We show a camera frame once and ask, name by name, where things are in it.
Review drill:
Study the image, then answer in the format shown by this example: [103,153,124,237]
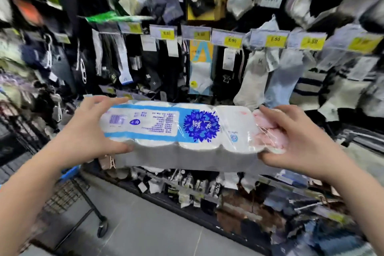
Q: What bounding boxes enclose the light blue ankle sock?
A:
[265,48,305,109]

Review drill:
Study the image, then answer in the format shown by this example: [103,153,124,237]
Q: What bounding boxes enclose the black wire shopping cart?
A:
[0,106,109,252]

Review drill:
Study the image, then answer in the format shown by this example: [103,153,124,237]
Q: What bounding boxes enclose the green plastic packet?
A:
[85,11,154,23]

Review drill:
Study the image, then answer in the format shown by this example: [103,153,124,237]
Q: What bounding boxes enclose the shelf of packaged socks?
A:
[99,157,384,256]

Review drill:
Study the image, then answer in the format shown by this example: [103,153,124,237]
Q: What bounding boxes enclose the white toilet paper roll pack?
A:
[99,100,291,173]

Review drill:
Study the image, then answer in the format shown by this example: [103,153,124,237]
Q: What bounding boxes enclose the grey ankle sock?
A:
[233,50,270,110]

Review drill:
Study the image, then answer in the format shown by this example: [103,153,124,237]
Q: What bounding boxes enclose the row of yellow price tags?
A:
[118,21,384,55]

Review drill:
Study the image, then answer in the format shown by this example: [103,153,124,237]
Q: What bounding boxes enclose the person's left forearm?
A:
[0,142,66,256]

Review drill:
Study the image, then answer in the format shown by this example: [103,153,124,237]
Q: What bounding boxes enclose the blue white packaged socks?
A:
[188,40,214,96]

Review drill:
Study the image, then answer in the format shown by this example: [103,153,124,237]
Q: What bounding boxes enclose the person's left hand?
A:
[49,95,134,173]

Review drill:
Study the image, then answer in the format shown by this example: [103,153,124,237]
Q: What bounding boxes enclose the white navy striped socks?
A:
[289,67,329,112]

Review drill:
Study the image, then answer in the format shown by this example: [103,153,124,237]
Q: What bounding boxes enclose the person's right hand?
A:
[257,104,358,182]

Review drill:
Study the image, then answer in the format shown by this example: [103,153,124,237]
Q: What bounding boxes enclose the person's right forearm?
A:
[325,157,384,243]

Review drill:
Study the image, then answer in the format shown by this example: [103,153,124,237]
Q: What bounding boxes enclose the cream black striped socks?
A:
[317,55,384,123]

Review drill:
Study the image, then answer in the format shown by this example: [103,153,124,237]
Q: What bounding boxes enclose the rack of dark hanging socks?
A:
[57,0,192,102]

